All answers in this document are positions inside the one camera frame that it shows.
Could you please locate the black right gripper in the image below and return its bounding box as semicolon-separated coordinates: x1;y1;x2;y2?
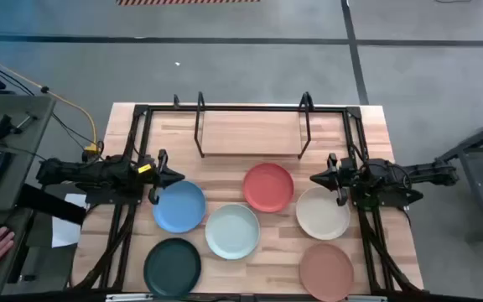
309;153;359;206

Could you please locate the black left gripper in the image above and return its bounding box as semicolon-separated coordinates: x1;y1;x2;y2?
138;148;186;206

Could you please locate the silver metal bracket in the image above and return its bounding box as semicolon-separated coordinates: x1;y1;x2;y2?
341;295;388;302
106;293;155;302

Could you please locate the black floor cable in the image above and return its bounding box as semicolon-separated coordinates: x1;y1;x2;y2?
0;52;100;148

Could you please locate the black wire dish rack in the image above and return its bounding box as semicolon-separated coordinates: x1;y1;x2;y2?
194;91;314;160

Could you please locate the yellow cable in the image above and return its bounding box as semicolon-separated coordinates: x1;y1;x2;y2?
0;46;101;154

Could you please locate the white paper sheet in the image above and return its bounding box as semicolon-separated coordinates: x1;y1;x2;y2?
51;192;90;248

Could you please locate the black clamp tool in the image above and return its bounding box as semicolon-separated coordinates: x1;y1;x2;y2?
0;111;40;142

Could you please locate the black flat panel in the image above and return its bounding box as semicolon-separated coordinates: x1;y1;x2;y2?
14;183;87;226

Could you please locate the terracotta pink plate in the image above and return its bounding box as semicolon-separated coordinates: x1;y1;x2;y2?
299;242;355;302

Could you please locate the grey side desk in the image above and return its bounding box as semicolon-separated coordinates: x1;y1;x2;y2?
0;94;57;297

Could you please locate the light blue plate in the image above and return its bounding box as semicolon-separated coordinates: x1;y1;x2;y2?
205;203;262;261

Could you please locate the black metal rig frame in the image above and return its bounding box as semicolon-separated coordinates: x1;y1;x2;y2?
67;102;427;297

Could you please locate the dark green plate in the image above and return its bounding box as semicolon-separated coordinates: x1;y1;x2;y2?
143;237;203;299

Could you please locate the red plate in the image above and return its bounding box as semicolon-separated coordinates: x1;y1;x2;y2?
241;162;295;213

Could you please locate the cream white plate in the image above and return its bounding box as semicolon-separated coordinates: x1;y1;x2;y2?
295;186;351;242

